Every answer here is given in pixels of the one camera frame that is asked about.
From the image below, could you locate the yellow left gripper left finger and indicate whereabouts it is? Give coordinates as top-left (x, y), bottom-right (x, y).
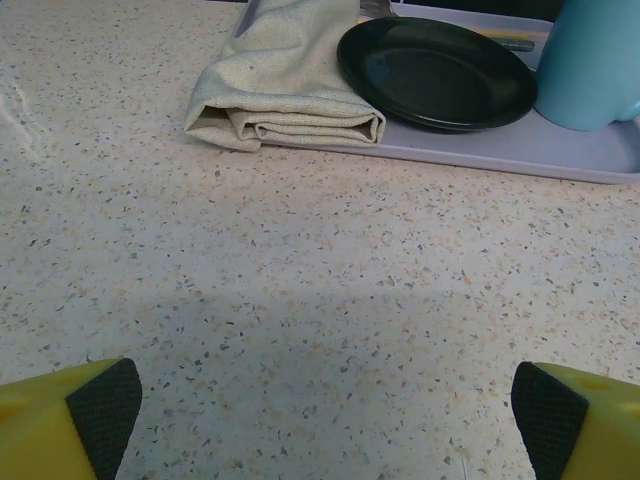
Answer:
top-left (0, 356), bottom-right (144, 480)

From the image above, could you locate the black plate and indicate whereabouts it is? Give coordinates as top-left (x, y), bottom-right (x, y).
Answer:
top-left (336, 16), bottom-right (540, 135)

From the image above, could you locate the lavender tray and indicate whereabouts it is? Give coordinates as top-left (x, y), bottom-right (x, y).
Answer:
top-left (231, 0), bottom-right (640, 186)

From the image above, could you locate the beige folded cloth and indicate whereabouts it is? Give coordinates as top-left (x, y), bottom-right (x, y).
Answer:
top-left (183, 0), bottom-right (388, 154)

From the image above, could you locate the light blue mug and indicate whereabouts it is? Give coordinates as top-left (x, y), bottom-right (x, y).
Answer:
top-left (532, 0), bottom-right (640, 133)

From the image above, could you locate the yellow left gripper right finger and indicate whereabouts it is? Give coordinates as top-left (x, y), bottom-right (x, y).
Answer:
top-left (511, 360), bottom-right (640, 480)

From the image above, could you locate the dark-handled knife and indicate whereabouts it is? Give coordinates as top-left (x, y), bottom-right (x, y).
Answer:
top-left (469, 27), bottom-right (551, 53)

